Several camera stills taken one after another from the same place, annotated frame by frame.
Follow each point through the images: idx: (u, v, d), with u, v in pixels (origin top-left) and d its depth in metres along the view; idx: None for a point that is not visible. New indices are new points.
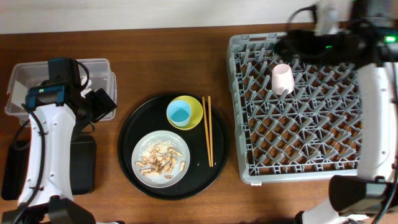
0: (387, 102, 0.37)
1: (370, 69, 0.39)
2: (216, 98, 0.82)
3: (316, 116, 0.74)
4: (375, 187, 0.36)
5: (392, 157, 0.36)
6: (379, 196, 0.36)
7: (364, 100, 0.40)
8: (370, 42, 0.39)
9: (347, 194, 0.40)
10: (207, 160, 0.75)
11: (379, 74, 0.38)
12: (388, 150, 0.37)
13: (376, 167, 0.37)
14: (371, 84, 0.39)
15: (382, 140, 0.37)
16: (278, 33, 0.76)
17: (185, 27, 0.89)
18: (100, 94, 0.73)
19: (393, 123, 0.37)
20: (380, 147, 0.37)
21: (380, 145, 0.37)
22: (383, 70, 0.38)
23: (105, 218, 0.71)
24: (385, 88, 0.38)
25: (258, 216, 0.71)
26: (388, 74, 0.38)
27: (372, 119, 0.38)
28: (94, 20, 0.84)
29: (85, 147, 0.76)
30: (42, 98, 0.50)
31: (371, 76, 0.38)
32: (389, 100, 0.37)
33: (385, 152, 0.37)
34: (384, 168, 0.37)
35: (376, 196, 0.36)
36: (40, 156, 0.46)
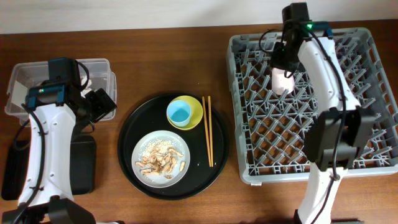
0: (323, 60, 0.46)
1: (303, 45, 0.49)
2: (216, 98, 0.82)
3: (316, 116, 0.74)
4: (329, 114, 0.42)
5: (338, 93, 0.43)
6: (334, 123, 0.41)
7: (308, 65, 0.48)
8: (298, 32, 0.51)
9: (316, 135, 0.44)
10: (207, 160, 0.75)
11: (310, 45, 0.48)
12: (334, 90, 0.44)
13: (329, 105, 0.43)
14: (308, 53, 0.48)
15: (327, 84, 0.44)
16: (278, 33, 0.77)
17: (185, 27, 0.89)
18: (100, 94, 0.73)
19: (331, 72, 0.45)
20: (328, 88, 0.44)
21: (326, 87, 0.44)
22: (311, 42, 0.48)
23: (104, 217, 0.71)
24: (318, 51, 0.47)
25: (258, 216, 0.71)
26: (317, 43, 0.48)
27: (317, 77, 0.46)
28: (94, 20, 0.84)
29: (85, 147, 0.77)
30: (42, 98, 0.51)
31: (306, 47, 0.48)
32: (323, 58, 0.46)
33: (332, 91, 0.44)
34: (336, 103, 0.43)
35: (332, 124, 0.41)
36: (40, 156, 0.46)
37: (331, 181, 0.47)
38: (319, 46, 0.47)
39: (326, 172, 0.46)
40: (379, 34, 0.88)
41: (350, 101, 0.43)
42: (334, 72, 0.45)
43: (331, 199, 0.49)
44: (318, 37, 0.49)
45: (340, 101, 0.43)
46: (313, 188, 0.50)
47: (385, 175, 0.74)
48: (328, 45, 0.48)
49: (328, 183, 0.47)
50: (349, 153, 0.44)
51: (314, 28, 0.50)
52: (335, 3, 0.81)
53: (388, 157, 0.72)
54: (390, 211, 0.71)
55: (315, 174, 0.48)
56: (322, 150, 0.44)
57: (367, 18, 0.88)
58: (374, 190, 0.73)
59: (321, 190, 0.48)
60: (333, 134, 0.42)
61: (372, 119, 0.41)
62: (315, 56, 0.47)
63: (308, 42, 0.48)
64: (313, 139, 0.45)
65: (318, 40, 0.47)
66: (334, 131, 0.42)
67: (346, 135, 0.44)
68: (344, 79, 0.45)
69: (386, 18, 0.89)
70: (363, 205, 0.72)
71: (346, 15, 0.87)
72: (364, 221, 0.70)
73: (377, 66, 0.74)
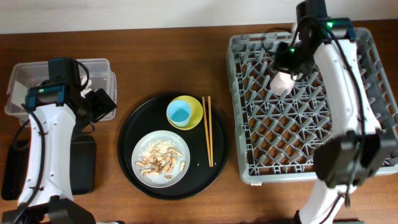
0: (342, 69, 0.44)
1: (321, 47, 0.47)
2: (216, 98, 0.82)
3: (316, 116, 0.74)
4: (347, 137, 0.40)
5: (357, 113, 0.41)
6: (352, 147, 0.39)
7: (326, 70, 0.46)
8: (316, 29, 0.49)
9: (329, 156, 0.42)
10: (207, 160, 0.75)
11: (329, 50, 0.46)
12: (353, 107, 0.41)
13: (347, 124, 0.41)
14: (326, 59, 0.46)
15: (344, 99, 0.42)
16: (278, 33, 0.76)
17: (185, 27, 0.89)
18: (100, 93, 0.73)
19: (351, 85, 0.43)
20: (346, 104, 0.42)
21: (344, 102, 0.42)
22: (331, 46, 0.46)
23: (104, 217, 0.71)
24: (336, 59, 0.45)
25: (257, 216, 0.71)
26: (337, 49, 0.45)
27: (334, 88, 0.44)
28: (94, 20, 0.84)
29: (85, 147, 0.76)
30: (42, 98, 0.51)
31: (325, 51, 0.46)
32: (342, 67, 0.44)
33: (350, 108, 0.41)
34: (354, 123, 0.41)
35: (350, 148, 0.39)
36: (40, 156, 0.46)
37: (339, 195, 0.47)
38: (340, 53, 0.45)
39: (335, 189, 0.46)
40: (379, 34, 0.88)
41: (369, 122, 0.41)
42: (354, 84, 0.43)
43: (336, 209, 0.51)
44: (337, 38, 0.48)
45: (359, 121, 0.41)
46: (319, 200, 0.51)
47: (385, 175, 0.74)
48: (349, 51, 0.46)
49: (335, 198, 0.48)
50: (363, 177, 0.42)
51: (335, 27, 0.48)
52: (335, 3, 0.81)
53: (388, 157, 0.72)
54: (390, 211, 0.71)
55: (323, 189, 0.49)
56: (335, 173, 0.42)
57: (367, 18, 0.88)
58: (374, 190, 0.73)
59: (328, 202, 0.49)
60: (349, 158, 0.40)
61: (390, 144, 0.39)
62: (333, 64, 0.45)
63: (329, 45, 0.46)
64: (326, 159, 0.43)
65: (338, 45, 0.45)
66: (351, 155, 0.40)
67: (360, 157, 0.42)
68: (364, 94, 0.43)
69: (387, 18, 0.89)
70: (363, 205, 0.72)
71: (346, 16, 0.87)
72: (364, 221, 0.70)
73: (377, 66, 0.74)
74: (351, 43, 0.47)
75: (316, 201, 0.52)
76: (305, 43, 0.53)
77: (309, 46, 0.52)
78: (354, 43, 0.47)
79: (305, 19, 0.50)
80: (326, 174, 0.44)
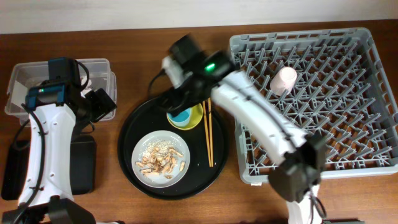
0: (244, 102, 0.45)
1: (217, 90, 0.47)
2: None
3: (316, 116, 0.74)
4: (286, 163, 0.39)
5: (281, 134, 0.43)
6: (295, 170, 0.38)
7: (229, 107, 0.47)
8: (203, 77, 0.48)
9: (281, 185, 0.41)
10: (207, 160, 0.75)
11: (222, 91, 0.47)
12: (275, 132, 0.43)
13: (279, 150, 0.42)
14: (226, 100, 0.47)
15: (263, 129, 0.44)
16: (278, 33, 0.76)
17: (185, 27, 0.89)
18: (100, 93, 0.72)
19: (262, 113, 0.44)
20: (267, 133, 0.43)
21: (265, 132, 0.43)
22: (221, 86, 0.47)
23: (105, 217, 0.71)
24: (236, 95, 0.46)
25: (257, 216, 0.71)
26: (231, 85, 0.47)
27: (252, 125, 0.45)
28: (95, 20, 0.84)
29: (84, 147, 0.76)
30: (42, 98, 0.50)
31: (221, 93, 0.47)
32: (244, 100, 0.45)
33: (273, 134, 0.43)
34: (284, 145, 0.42)
35: (294, 172, 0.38)
36: (40, 156, 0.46)
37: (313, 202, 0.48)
38: (234, 87, 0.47)
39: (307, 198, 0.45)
40: (379, 34, 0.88)
41: (295, 137, 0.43)
42: (262, 112, 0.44)
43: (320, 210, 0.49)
44: (227, 75, 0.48)
45: (286, 140, 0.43)
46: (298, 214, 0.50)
47: (386, 175, 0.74)
48: (238, 81, 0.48)
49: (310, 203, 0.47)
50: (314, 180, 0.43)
51: (217, 66, 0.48)
52: (335, 3, 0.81)
53: (388, 157, 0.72)
54: (390, 211, 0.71)
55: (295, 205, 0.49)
56: (295, 195, 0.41)
57: (367, 18, 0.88)
58: (374, 190, 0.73)
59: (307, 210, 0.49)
60: (298, 179, 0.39)
61: (319, 145, 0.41)
62: (236, 102, 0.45)
63: (221, 85, 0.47)
64: (279, 189, 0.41)
65: (236, 78, 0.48)
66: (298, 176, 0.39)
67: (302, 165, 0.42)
68: (277, 116, 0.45)
69: (387, 18, 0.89)
70: (363, 205, 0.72)
71: (346, 15, 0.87)
72: (364, 221, 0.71)
73: (377, 66, 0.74)
74: (235, 73, 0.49)
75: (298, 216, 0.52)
76: (189, 89, 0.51)
77: (193, 91, 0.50)
78: (239, 71, 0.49)
79: (190, 61, 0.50)
80: (289, 199, 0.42)
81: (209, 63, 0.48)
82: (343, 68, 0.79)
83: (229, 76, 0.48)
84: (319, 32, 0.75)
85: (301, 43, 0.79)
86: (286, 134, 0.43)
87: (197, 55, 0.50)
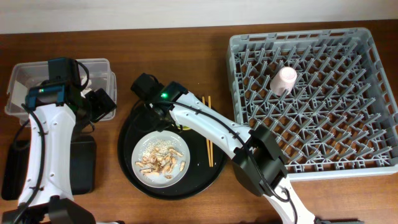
0: (195, 115, 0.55)
1: (170, 113, 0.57)
2: (216, 98, 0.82)
3: (316, 116, 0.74)
4: (240, 157, 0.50)
5: (229, 134, 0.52)
6: (247, 163, 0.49)
7: (188, 124, 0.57)
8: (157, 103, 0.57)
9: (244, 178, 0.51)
10: (207, 160, 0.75)
11: (175, 111, 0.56)
12: (225, 134, 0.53)
13: (231, 148, 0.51)
14: (183, 119, 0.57)
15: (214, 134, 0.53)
16: (278, 33, 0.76)
17: (185, 27, 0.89)
18: (100, 94, 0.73)
19: (211, 122, 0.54)
20: (219, 135, 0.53)
21: (217, 136, 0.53)
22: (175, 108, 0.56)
23: (104, 217, 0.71)
24: (187, 112, 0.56)
25: (257, 216, 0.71)
26: (181, 104, 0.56)
27: (206, 134, 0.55)
28: (94, 20, 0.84)
29: (84, 147, 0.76)
30: (42, 98, 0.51)
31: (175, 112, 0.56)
32: (195, 114, 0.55)
33: (224, 135, 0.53)
34: (236, 142, 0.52)
35: (246, 165, 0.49)
36: (40, 156, 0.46)
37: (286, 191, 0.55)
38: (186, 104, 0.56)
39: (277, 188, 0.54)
40: (379, 34, 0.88)
41: (241, 134, 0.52)
42: (209, 120, 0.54)
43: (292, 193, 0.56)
44: (178, 99, 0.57)
45: (234, 139, 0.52)
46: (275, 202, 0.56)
47: (386, 175, 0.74)
48: (190, 99, 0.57)
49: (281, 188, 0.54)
50: (277, 171, 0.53)
51: (170, 95, 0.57)
52: (335, 3, 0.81)
53: (388, 157, 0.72)
54: (390, 211, 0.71)
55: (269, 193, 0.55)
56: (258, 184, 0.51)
57: (367, 18, 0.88)
58: (374, 190, 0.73)
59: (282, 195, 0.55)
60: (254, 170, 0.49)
61: (265, 137, 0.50)
62: (188, 117, 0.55)
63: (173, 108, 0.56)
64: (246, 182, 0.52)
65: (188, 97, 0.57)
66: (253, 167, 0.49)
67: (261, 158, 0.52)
68: (223, 120, 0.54)
69: (387, 18, 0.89)
70: (363, 205, 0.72)
71: (346, 16, 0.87)
72: (364, 220, 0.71)
73: (377, 66, 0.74)
74: (186, 94, 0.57)
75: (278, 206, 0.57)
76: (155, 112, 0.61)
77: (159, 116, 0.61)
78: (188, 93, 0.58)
79: (147, 96, 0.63)
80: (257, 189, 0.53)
81: (162, 93, 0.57)
82: (343, 68, 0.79)
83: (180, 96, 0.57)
84: (319, 32, 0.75)
85: (301, 43, 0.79)
86: (235, 132, 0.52)
87: (152, 88, 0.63)
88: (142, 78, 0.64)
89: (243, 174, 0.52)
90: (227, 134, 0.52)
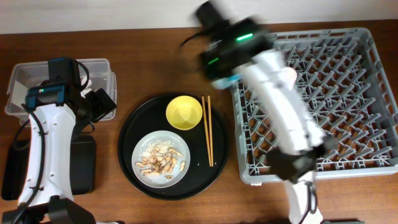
0: (273, 89, 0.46)
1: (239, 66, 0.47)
2: (216, 98, 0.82)
3: (316, 116, 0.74)
4: (298, 157, 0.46)
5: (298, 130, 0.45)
6: (304, 163, 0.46)
7: (257, 90, 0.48)
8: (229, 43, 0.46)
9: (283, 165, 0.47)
10: (207, 160, 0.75)
11: (254, 71, 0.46)
12: (295, 127, 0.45)
13: (293, 146, 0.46)
14: (255, 81, 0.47)
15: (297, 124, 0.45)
16: (278, 33, 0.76)
17: (185, 27, 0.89)
18: (100, 94, 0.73)
19: (285, 99, 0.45)
20: (288, 127, 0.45)
21: (286, 126, 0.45)
22: (255, 65, 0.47)
23: (104, 217, 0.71)
24: (264, 80, 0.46)
25: (257, 216, 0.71)
26: (261, 66, 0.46)
27: (271, 112, 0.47)
28: (94, 20, 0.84)
29: (84, 147, 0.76)
30: (41, 98, 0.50)
31: (247, 73, 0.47)
32: (273, 86, 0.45)
33: (293, 127, 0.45)
34: (298, 140, 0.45)
35: (301, 163, 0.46)
36: (40, 155, 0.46)
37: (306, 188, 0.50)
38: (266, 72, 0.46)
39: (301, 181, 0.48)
40: (379, 34, 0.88)
41: (314, 137, 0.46)
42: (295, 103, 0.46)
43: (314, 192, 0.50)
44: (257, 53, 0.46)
45: (305, 137, 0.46)
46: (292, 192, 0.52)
47: (386, 175, 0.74)
48: (271, 63, 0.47)
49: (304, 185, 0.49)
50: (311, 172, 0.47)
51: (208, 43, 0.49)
52: (335, 4, 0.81)
53: (388, 157, 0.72)
54: (390, 211, 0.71)
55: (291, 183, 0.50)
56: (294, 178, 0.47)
57: (367, 18, 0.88)
58: (374, 190, 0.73)
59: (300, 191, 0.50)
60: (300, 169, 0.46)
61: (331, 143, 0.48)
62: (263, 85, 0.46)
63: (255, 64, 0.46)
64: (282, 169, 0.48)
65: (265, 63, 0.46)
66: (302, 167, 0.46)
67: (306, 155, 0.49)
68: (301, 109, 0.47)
69: (387, 18, 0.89)
70: (363, 205, 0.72)
71: (346, 16, 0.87)
72: (364, 220, 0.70)
73: (377, 66, 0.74)
74: (268, 53, 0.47)
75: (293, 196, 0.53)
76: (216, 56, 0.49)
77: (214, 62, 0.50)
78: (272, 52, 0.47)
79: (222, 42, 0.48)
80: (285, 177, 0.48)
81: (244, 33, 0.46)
82: (343, 68, 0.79)
83: (266, 61, 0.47)
84: (319, 32, 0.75)
85: (301, 43, 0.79)
86: (307, 132, 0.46)
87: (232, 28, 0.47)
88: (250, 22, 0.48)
89: (285, 164, 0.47)
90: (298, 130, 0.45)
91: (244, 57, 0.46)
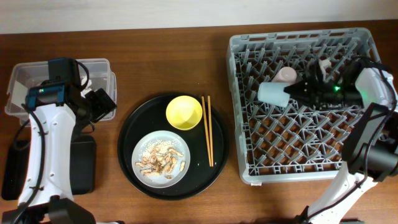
0: (379, 81, 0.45)
1: (364, 71, 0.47)
2: (216, 98, 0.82)
3: (316, 116, 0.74)
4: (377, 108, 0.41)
5: (390, 99, 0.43)
6: (378, 116, 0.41)
7: (362, 85, 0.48)
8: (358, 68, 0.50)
9: (354, 129, 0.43)
10: (207, 160, 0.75)
11: (368, 70, 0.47)
12: (385, 96, 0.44)
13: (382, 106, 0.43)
14: (365, 78, 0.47)
15: (383, 93, 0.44)
16: (278, 33, 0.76)
17: (185, 27, 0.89)
18: (100, 94, 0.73)
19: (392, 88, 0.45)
20: (380, 96, 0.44)
21: (379, 95, 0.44)
22: (373, 68, 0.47)
23: (104, 217, 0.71)
24: (375, 73, 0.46)
25: (257, 216, 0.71)
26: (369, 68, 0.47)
27: (370, 94, 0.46)
28: (94, 20, 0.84)
29: (85, 147, 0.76)
30: (42, 98, 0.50)
31: (365, 71, 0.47)
32: (382, 79, 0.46)
33: (385, 98, 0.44)
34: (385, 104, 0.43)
35: (375, 116, 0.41)
36: (40, 155, 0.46)
37: (352, 187, 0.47)
38: (379, 71, 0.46)
39: (353, 177, 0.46)
40: (379, 34, 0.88)
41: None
42: (390, 90, 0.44)
43: (352, 198, 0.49)
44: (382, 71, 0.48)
45: (392, 106, 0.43)
46: (333, 187, 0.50)
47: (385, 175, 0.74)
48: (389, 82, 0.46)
49: (351, 186, 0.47)
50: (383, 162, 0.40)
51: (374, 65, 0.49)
52: (336, 3, 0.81)
53: None
54: (390, 211, 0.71)
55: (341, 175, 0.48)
56: (357, 145, 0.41)
57: (367, 18, 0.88)
58: (374, 190, 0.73)
59: (341, 191, 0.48)
60: (370, 128, 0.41)
61: None
62: (373, 76, 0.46)
63: (369, 68, 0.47)
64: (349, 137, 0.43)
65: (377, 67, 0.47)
66: (374, 127, 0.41)
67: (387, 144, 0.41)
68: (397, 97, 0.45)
69: (387, 18, 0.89)
70: (362, 205, 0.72)
71: (347, 16, 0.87)
72: (364, 220, 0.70)
73: None
74: (385, 71, 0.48)
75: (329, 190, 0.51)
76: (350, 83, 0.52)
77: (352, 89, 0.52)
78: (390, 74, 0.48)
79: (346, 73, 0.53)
80: (347, 151, 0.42)
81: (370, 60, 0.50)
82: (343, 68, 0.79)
83: (380, 70, 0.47)
84: (319, 32, 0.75)
85: (301, 43, 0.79)
86: (394, 101, 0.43)
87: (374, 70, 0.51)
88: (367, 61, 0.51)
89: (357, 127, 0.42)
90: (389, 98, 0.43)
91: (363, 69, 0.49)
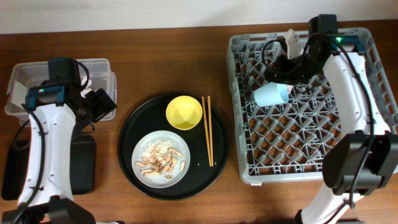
0: (351, 79, 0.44)
1: (330, 60, 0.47)
2: (216, 98, 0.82)
3: (316, 116, 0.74)
4: (356, 140, 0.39)
5: (365, 115, 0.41)
6: (359, 147, 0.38)
7: (334, 82, 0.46)
8: (325, 45, 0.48)
9: (336, 157, 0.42)
10: (207, 160, 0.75)
11: (337, 60, 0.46)
12: (360, 109, 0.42)
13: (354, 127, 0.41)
14: (335, 68, 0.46)
15: (357, 104, 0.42)
16: (278, 33, 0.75)
17: (185, 27, 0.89)
18: (100, 93, 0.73)
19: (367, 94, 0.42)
20: (354, 109, 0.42)
21: (352, 107, 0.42)
22: (338, 57, 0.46)
23: (104, 217, 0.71)
24: (345, 68, 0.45)
25: (257, 216, 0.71)
26: (335, 63, 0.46)
27: (344, 99, 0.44)
28: (95, 20, 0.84)
29: (85, 147, 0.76)
30: (42, 98, 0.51)
31: (333, 62, 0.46)
32: (351, 76, 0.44)
33: (359, 112, 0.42)
34: (362, 126, 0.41)
35: (356, 148, 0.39)
36: (40, 155, 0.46)
37: (342, 203, 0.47)
38: (348, 64, 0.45)
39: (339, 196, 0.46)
40: (379, 34, 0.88)
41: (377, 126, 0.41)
42: (363, 93, 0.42)
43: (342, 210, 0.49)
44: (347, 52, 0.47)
45: (368, 124, 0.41)
46: (323, 200, 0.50)
47: None
48: (357, 61, 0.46)
49: (341, 203, 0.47)
50: (365, 183, 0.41)
51: (345, 40, 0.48)
52: (336, 3, 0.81)
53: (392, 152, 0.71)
54: (390, 211, 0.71)
55: (329, 193, 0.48)
56: (342, 177, 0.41)
57: (367, 18, 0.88)
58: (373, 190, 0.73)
59: (332, 206, 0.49)
60: (354, 160, 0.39)
61: None
62: (342, 71, 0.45)
63: (334, 57, 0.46)
64: (331, 163, 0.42)
65: (347, 56, 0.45)
66: (359, 158, 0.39)
67: (370, 162, 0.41)
68: (370, 99, 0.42)
69: (386, 18, 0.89)
70: (363, 205, 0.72)
71: (347, 16, 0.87)
72: (364, 220, 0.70)
73: (376, 66, 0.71)
74: (359, 55, 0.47)
75: (320, 203, 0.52)
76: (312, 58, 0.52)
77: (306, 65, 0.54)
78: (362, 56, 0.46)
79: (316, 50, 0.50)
80: (331, 178, 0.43)
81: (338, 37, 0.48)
82: None
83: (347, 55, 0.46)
84: None
85: None
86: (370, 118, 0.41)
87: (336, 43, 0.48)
88: (330, 22, 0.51)
89: (337, 155, 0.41)
90: (364, 111, 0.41)
91: (318, 46, 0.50)
